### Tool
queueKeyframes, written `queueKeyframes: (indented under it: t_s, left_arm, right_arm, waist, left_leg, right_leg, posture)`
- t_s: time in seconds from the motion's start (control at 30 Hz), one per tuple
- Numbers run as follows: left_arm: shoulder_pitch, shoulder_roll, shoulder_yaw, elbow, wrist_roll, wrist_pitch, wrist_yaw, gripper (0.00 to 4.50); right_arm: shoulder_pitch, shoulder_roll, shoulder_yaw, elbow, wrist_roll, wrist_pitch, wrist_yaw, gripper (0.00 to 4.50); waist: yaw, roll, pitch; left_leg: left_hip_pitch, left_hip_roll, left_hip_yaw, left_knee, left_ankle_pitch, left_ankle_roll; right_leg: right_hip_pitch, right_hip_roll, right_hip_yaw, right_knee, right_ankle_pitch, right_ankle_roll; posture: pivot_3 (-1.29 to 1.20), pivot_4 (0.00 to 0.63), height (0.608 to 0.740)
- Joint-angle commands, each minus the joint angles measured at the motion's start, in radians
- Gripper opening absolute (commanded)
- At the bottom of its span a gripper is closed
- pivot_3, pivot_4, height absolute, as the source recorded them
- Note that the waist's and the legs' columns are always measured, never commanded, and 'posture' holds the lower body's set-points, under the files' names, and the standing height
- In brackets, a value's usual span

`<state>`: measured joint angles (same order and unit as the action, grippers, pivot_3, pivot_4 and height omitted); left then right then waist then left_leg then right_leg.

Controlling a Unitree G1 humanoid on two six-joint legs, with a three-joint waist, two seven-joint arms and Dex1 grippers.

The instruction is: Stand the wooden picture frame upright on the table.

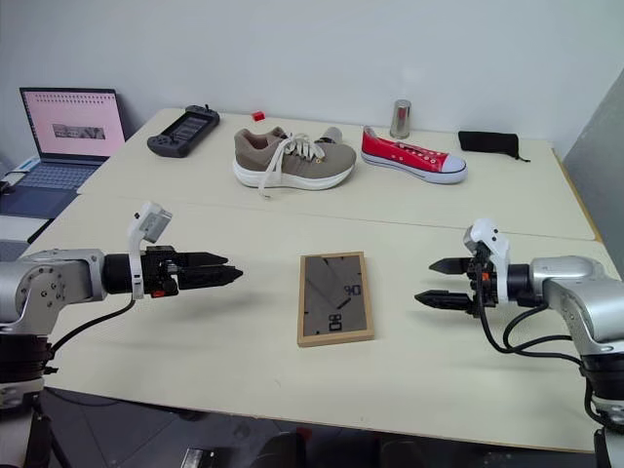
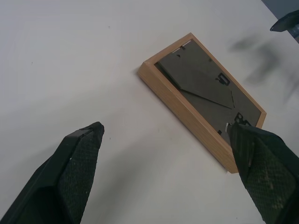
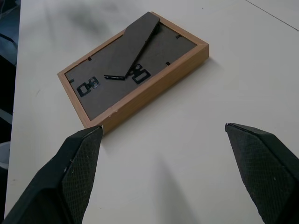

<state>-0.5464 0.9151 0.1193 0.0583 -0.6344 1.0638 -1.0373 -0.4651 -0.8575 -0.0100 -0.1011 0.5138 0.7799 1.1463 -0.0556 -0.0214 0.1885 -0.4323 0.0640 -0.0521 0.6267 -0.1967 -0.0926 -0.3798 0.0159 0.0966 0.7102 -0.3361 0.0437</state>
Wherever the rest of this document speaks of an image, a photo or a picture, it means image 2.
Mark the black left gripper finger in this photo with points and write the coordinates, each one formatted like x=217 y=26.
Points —
x=70 y=168
x=283 y=22
x=264 y=168

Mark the wooden picture frame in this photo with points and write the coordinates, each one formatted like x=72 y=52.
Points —
x=184 y=98

